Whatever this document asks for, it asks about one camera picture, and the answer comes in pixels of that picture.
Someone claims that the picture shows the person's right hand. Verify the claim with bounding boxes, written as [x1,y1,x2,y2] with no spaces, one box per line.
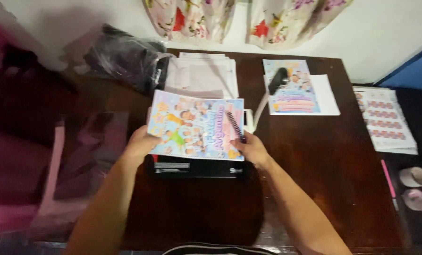
[230,131,272,167]

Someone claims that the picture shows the person's left hand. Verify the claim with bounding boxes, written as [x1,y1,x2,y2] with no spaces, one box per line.
[126,125,163,161]

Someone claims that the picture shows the black spiral binding coil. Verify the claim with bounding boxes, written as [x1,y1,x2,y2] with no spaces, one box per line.
[225,110,247,144]

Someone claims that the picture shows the colourful cartoon cover booklet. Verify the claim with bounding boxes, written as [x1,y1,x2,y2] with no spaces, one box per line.
[147,89,246,162]

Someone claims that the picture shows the black binding machine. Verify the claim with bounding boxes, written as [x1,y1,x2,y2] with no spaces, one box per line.
[145,109,256,179]

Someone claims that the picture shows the stack of white paper sheets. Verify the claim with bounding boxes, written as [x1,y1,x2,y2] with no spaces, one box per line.
[164,52,240,100]

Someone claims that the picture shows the colourful cartoon printed cover sheet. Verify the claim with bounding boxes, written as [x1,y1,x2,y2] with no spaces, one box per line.
[262,59,321,115]

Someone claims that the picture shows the black plastic bag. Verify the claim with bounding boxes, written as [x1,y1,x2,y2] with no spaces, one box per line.
[84,24,174,94]

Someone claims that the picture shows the pink plastic sheet pile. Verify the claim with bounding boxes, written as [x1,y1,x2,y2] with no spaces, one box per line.
[0,111,130,238]

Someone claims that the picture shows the floral curtain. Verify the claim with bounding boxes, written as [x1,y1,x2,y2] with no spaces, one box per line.
[246,0,354,50]
[143,0,237,45]

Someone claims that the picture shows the sheets of printed stickers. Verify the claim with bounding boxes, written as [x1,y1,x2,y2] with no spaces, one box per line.
[353,87,418,155]

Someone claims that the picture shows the pink pen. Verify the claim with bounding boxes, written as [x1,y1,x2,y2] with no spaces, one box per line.
[380,159,399,211]

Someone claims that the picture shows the white tape roll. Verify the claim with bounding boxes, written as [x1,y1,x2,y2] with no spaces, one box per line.
[399,166,422,188]

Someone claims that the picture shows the pink tape roll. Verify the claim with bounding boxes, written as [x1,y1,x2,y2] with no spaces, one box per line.
[401,188,422,213]

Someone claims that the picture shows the blue board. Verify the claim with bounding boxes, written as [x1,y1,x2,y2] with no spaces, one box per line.
[374,40,422,92]

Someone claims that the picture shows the black binding machine handle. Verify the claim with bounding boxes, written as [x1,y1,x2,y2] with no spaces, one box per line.
[253,67,289,130]

